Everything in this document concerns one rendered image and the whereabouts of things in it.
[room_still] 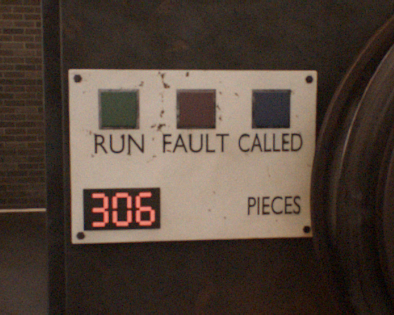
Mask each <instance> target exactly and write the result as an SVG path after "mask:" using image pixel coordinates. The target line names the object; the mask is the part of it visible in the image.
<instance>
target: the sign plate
mask: <svg viewBox="0 0 394 315"><path fill-rule="evenodd" d="M68 77H69V80H70V144H71V178H72V191H71V210H72V243H73V244H75V243H119V242H164V241H187V240H231V239H254V238H297V237H312V232H311V220H310V202H309V196H310V182H311V171H312V165H313V158H314V154H315V127H316V93H317V72H316V71H228V70H69V72H68ZM101 92H137V126H136V127H102V126H101ZM179 92H214V126H179ZM255 92H288V125H277V126H255ZM123 193H127V197H131V207H128V204H127V197H116V194H123ZM140 193H151V196H140ZM93 194H104V197H108V208H104V197H101V198H93ZM137 196H140V207H151V211H154V216H155V220H154V221H151V211H140V207H137ZM113 197H116V205H117V207H116V208H113ZM93 208H104V211H107V212H108V222H104V211H103V212H93ZM113 211H117V222H128V211H131V222H128V225H127V226H117V222H113ZM137 211H140V222H145V221H151V225H140V222H137ZM94 222H104V226H93V223H94Z"/></svg>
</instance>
